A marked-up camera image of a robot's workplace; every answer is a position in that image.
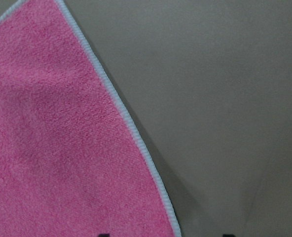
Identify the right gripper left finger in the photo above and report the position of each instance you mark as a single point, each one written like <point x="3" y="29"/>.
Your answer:
<point x="104" y="235"/>

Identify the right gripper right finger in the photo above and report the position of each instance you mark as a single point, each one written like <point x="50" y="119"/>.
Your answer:
<point x="228" y="235"/>

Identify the pink and grey towel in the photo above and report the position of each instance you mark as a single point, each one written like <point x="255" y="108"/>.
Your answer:
<point x="72" y="162"/>

